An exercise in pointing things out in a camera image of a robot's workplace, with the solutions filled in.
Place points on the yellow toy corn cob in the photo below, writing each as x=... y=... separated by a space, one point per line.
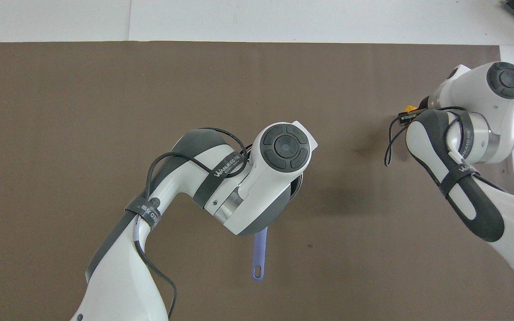
x=411 y=108

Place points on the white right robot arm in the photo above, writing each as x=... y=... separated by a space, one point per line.
x=507 y=80

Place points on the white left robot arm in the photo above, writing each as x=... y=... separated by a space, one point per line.
x=118 y=285

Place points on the brown table mat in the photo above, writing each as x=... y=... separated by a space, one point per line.
x=105 y=89

